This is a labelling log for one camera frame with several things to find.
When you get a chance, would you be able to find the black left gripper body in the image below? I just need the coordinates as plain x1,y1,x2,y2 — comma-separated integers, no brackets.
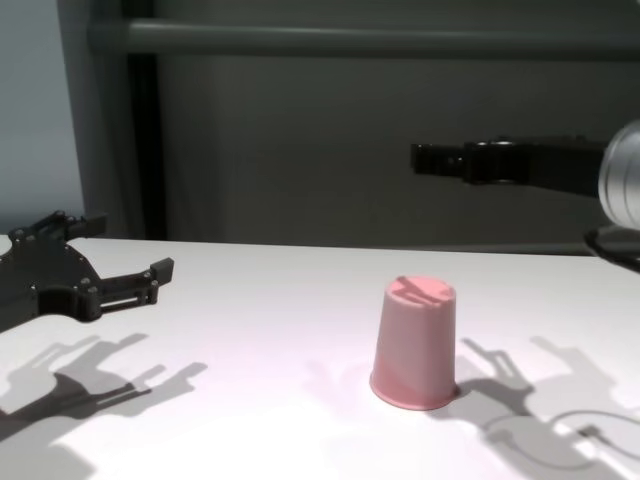
0,233,104,335

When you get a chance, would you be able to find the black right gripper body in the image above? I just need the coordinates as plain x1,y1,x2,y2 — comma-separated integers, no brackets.
463,134,610,199

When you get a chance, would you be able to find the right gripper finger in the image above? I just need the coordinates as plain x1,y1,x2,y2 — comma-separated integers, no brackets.
410,142,469,182

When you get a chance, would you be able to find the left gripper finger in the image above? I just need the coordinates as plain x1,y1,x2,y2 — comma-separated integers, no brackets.
79,257,177,321
8,209,109,246

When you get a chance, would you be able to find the pink plastic cup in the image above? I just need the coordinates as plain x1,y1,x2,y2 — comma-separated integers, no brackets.
368,273,458,412

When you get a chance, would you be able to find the thick grey horizontal pipe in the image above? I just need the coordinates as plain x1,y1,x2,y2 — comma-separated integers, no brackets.
88,17,640,55

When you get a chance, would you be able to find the grey right arm cable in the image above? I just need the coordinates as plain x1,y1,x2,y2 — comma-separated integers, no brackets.
583,225,640,275

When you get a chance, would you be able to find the black frame post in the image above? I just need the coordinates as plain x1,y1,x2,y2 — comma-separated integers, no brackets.
126,52,169,240

